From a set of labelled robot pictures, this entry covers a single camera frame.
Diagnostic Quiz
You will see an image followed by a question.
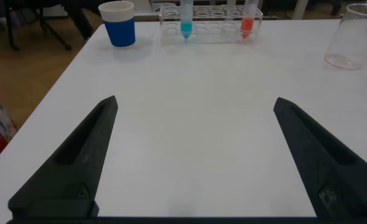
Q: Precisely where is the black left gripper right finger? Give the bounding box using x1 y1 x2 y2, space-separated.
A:
273 96 367 219

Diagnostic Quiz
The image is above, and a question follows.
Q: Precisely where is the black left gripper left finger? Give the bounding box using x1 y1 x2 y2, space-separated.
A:
7 95 119 219

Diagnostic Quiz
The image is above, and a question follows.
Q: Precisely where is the red pigment test tube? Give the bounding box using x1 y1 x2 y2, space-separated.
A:
239 0 259 40

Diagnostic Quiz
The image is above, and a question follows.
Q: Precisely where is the clear glass beaker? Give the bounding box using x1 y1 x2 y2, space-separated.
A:
323 2 367 71

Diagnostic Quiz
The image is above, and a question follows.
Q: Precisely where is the clear acrylic tube rack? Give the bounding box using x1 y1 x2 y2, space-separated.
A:
159 4 264 47

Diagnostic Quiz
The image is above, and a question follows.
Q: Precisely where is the blue pigment test tube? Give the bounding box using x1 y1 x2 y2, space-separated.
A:
180 0 194 40

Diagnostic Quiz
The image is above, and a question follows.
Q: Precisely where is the black office chair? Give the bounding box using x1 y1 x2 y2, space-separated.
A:
2 0 73 52

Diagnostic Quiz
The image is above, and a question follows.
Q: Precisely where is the blue paper cup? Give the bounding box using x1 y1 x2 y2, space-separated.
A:
98 1 137 48

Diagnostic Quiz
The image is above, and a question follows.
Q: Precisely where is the seated man white shirt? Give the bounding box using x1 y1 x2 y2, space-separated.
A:
62 0 95 40

